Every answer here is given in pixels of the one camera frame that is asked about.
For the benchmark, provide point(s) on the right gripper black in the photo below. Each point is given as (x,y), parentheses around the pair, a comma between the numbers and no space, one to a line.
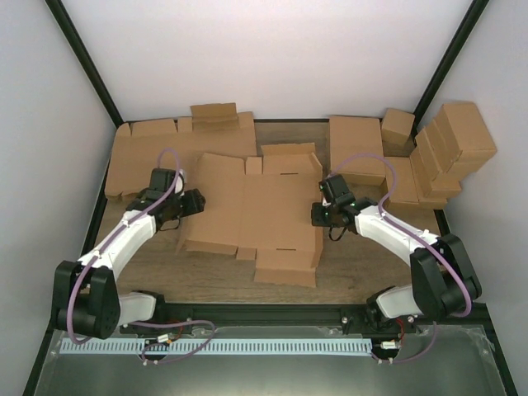
(316,218)

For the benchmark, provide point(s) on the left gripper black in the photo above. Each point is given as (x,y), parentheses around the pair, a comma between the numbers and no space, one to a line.
(195,204)

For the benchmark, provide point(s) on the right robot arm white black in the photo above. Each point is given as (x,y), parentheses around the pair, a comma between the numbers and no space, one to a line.
(443,280)

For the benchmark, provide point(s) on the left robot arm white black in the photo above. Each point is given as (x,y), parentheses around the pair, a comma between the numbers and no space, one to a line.
(85,300)

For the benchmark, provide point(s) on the large folded cardboard box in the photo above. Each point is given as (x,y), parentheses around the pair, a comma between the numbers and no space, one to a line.
(350,138)

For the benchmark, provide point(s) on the lower folded box right stack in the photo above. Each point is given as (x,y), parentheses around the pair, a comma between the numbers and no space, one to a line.
(432,195)

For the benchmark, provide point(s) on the folded box stack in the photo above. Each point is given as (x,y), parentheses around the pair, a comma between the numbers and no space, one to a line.
(432,195)
(433,150)
(467,138)

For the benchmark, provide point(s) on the small folded box at back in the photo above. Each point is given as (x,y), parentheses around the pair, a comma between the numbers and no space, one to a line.
(396,126)

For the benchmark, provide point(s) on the middle folded box right stack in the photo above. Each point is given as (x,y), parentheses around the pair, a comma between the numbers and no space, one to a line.
(433,150)

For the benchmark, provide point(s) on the top folded box right stack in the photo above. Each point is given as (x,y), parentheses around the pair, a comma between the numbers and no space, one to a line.
(467,138)

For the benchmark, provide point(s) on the stack of flat cardboard blanks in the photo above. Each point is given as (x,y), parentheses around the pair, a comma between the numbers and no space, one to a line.
(141,146)

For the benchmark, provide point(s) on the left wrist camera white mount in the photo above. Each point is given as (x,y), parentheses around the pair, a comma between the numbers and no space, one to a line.
(181,182)

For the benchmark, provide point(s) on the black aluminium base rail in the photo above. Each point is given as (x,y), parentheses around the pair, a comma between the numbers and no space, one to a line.
(350,318)

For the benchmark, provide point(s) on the light blue slotted cable duct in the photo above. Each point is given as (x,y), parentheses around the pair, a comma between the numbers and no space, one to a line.
(223,347)

